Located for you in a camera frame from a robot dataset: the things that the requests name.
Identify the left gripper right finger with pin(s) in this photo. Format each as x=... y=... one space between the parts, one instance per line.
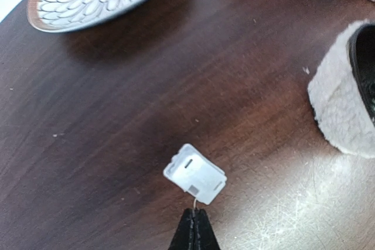
x=204 y=237

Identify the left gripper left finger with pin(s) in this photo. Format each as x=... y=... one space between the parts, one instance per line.
x=183 y=238

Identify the white battery box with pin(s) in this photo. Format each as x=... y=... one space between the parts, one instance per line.
x=195 y=174

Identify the small green christmas tree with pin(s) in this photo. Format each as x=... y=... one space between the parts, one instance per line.
x=334 y=95

